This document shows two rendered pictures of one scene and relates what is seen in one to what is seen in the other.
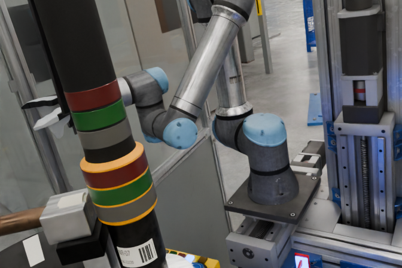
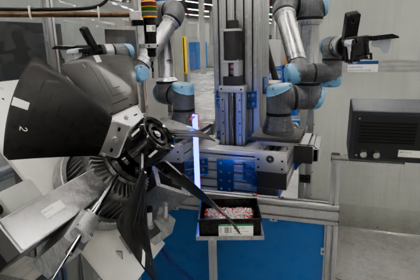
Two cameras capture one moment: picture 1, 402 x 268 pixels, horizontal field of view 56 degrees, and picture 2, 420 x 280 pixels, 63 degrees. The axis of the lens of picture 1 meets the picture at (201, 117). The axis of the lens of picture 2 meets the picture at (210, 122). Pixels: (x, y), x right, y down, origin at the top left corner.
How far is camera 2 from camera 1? 83 cm
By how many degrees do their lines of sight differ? 17
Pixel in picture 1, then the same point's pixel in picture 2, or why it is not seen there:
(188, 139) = (144, 75)
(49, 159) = not seen: hidden behind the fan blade
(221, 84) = (162, 62)
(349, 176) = (224, 117)
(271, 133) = (186, 87)
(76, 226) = (137, 15)
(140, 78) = (120, 45)
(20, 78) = (51, 34)
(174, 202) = not seen: hidden behind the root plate
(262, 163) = (180, 104)
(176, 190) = not seen: hidden behind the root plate
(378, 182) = (238, 118)
